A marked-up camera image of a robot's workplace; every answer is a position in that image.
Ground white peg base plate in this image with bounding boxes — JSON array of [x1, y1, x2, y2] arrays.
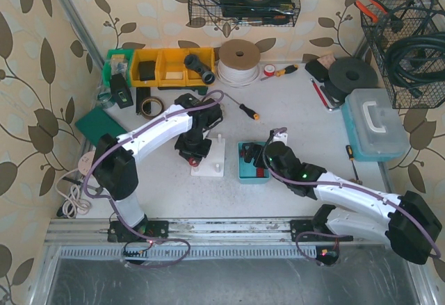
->
[[191, 133, 225, 178]]

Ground glass jar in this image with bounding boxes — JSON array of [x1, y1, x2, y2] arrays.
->
[[96, 88, 115, 109]]

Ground yellow bin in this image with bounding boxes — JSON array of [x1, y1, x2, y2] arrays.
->
[[156, 48, 188, 88], [184, 48, 216, 86], [129, 49, 160, 88]]

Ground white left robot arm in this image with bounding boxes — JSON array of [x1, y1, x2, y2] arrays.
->
[[86, 93, 223, 240]]

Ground orange handled pliers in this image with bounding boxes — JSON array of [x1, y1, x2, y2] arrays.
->
[[354, 0, 389, 24]]

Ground teal clear toolbox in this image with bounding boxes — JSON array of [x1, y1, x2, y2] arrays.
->
[[341, 88, 410, 162]]

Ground yellow bin middle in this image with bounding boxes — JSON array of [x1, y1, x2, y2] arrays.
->
[[156, 48, 188, 88]]

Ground black box in bin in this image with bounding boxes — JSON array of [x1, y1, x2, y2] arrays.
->
[[138, 60, 156, 81]]

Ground black coiled hose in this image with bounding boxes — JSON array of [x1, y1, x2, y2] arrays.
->
[[385, 0, 445, 97]]

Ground right wire basket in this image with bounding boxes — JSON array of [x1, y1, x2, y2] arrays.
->
[[360, 0, 444, 109]]

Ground grey pipe fitting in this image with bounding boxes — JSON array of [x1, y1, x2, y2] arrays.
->
[[184, 54, 216, 85]]

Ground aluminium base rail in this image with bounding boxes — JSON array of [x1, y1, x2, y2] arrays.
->
[[44, 216, 421, 263]]

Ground black block with sponge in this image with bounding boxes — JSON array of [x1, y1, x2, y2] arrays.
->
[[305, 53, 336, 83]]

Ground black meter device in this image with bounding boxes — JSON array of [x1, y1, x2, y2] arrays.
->
[[110, 74, 134, 109]]

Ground white coiled cord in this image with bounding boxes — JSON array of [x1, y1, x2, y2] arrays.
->
[[55, 169, 93, 220]]

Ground brown packing tape roll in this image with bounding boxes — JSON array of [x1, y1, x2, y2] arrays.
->
[[140, 97, 164, 120]]

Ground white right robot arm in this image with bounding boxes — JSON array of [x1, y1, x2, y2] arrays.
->
[[240, 139, 442, 265]]

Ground green storage bin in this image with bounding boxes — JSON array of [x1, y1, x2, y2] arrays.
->
[[102, 49, 134, 87]]

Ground green notebook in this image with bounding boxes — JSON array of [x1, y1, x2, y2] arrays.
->
[[75, 107, 127, 147]]

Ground teal spring tray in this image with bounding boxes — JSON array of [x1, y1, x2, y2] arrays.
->
[[238, 142, 270, 185]]

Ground red handled hex key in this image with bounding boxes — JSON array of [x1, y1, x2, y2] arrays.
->
[[310, 79, 342, 112]]

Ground red white tape roll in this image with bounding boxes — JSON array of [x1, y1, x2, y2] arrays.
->
[[264, 64, 275, 76]]

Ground white cable spool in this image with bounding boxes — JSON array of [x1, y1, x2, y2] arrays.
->
[[216, 39, 261, 88]]

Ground yellow bin right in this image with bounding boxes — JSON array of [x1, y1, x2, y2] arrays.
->
[[184, 48, 216, 86]]

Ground yellow bin left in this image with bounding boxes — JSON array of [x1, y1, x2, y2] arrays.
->
[[129, 49, 160, 88]]

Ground small yellow black screwdriver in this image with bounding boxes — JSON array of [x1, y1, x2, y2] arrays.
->
[[346, 145, 359, 182]]

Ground black orange flathead screwdriver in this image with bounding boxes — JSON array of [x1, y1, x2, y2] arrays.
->
[[225, 93, 260, 121]]

